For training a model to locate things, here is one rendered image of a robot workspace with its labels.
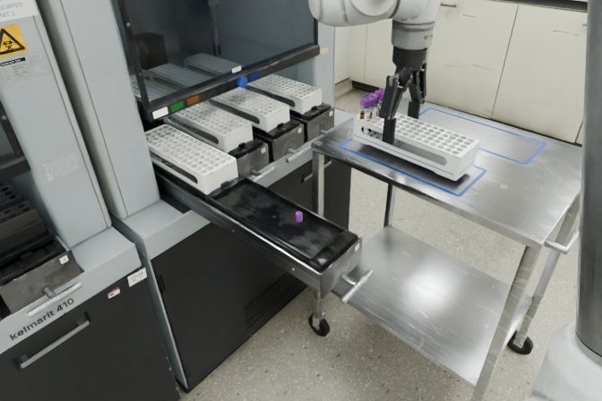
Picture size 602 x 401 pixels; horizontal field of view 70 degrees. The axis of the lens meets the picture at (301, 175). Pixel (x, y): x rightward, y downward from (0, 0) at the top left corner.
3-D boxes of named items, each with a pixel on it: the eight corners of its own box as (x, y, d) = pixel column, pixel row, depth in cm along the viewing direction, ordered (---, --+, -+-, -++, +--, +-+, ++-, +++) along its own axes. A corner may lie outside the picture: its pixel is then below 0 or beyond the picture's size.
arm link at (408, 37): (442, 18, 93) (439, 46, 97) (407, 12, 99) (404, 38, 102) (420, 27, 88) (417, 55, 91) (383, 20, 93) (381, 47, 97)
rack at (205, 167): (138, 157, 117) (133, 136, 113) (169, 142, 123) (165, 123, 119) (207, 199, 100) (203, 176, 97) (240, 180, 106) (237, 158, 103)
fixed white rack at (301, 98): (238, 94, 151) (236, 77, 148) (259, 85, 157) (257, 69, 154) (302, 117, 134) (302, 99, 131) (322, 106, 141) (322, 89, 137)
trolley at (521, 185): (306, 328, 164) (302, 140, 119) (376, 264, 192) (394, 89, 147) (475, 460, 126) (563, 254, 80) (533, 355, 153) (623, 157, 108)
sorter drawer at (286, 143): (144, 102, 164) (139, 80, 159) (175, 91, 172) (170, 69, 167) (284, 167, 123) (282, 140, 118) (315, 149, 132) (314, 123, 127)
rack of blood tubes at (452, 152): (351, 138, 115) (352, 117, 111) (373, 125, 120) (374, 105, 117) (455, 181, 97) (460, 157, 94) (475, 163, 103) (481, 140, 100)
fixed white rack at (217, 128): (163, 125, 132) (159, 106, 129) (190, 114, 138) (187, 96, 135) (227, 157, 116) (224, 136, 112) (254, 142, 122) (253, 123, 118)
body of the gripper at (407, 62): (415, 54, 92) (409, 94, 97) (434, 44, 97) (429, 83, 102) (385, 46, 96) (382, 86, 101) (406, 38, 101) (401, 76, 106)
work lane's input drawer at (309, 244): (131, 176, 121) (123, 149, 116) (172, 157, 130) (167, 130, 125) (338, 314, 80) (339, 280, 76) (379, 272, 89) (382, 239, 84)
